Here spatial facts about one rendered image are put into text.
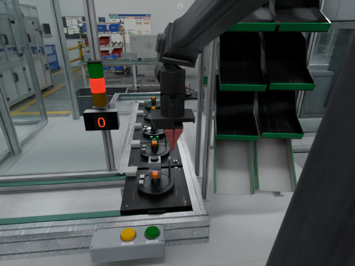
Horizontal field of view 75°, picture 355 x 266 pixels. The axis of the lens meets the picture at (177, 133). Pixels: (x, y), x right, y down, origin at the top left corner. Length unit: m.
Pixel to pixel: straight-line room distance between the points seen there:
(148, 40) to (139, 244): 7.53
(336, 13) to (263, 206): 1.18
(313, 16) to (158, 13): 10.49
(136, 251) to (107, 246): 0.08
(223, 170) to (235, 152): 0.08
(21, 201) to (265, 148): 0.95
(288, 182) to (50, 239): 0.80
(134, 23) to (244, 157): 10.56
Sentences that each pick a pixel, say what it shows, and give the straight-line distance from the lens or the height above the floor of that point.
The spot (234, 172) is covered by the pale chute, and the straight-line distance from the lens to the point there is 0.87.
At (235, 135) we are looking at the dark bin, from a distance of 0.75.
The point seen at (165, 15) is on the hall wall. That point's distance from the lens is 11.21.
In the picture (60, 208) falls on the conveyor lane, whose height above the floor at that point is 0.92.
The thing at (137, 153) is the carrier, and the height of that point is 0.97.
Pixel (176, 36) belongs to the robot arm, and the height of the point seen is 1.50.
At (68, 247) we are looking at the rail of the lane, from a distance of 0.87.
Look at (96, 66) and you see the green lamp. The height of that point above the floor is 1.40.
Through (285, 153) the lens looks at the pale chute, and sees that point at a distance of 0.96.
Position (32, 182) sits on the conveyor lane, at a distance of 1.12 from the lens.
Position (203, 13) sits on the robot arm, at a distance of 0.34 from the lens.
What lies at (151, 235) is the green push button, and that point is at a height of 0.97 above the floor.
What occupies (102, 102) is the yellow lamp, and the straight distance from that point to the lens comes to 0.87.
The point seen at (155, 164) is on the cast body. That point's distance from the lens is 0.83.
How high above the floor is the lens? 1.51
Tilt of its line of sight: 24 degrees down
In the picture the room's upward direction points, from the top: straight up
